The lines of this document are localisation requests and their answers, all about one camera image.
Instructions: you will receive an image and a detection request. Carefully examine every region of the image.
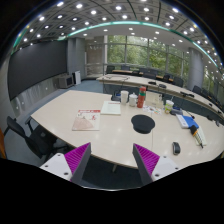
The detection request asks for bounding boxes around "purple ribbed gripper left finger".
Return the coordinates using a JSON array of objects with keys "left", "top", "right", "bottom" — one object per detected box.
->
[{"left": 41, "top": 143, "right": 91, "bottom": 185}]

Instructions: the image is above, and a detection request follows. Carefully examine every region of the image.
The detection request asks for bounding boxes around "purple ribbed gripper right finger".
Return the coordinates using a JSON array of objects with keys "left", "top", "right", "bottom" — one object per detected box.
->
[{"left": 133, "top": 144, "right": 180, "bottom": 185}]

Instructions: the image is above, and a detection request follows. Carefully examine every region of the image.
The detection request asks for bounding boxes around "black computer mouse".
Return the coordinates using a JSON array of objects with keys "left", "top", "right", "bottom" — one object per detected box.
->
[{"left": 172, "top": 142, "right": 181, "bottom": 155}]

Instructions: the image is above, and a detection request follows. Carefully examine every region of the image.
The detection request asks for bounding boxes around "black round mouse pad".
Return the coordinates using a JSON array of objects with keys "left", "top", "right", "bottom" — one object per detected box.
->
[{"left": 131, "top": 114, "right": 155, "bottom": 134}]

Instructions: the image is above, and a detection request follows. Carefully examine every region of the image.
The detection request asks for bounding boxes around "black office chair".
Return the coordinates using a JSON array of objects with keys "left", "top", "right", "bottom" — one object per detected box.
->
[{"left": 7, "top": 116, "right": 68, "bottom": 158}]

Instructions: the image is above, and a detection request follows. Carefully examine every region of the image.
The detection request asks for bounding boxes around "red and white magazine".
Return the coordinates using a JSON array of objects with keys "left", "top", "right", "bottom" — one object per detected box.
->
[{"left": 72, "top": 110, "right": 100, "bottom": 131}]

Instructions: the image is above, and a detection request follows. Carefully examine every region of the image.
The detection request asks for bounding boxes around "blue book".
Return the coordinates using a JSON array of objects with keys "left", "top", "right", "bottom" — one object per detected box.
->
[{"left": 176, "top": 115, "right": 199, "bottom": 129}]

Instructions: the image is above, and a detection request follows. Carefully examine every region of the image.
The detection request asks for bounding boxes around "yellow and black marker box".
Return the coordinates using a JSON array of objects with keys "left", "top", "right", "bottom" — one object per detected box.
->
[{"left": 190, "top": 125, "right": 205, "bottom": 147}]

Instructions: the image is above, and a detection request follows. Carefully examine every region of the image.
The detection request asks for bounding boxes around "green labelled paper cup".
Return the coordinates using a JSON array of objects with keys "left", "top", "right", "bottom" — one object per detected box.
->
[{"left": 165, "top": 100, "right": 174, "bottom": 113}]

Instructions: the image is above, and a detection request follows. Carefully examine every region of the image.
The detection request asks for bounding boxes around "white paper booklet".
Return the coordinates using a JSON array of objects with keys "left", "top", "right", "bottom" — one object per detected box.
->
[{"left": 101, "top": 101, "right": 121, "bottom": 115}]

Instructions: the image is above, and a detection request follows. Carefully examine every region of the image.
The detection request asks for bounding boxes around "white lidded cup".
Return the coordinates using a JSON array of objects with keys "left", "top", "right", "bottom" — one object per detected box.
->
[{"left": 129, "top": 93, "right": 137, "bottom": 107}]

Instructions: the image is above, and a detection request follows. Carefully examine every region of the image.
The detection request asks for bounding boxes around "white paper cup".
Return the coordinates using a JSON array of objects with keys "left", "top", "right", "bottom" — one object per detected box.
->
[{"left": 121, "top": 90, "right": 129, "bottom": 105}]

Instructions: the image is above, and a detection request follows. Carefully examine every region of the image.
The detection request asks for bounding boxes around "grey box on floor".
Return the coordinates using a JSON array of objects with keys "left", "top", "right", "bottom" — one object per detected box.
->
[{"left": 58, "top": 75, "right": 74, "bottom": 89}]

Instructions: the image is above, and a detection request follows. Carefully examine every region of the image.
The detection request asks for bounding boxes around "long curved rear table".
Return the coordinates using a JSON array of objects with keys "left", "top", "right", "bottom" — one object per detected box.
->
[{"left": 98, "top": 74, "right": 224, "bottom": 118}]

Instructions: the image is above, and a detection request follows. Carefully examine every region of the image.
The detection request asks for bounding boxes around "large dark wall screen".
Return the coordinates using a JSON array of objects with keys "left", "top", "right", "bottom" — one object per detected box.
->
[{"left": 8, "top": 41, "right": 67, "bottom": 99}]

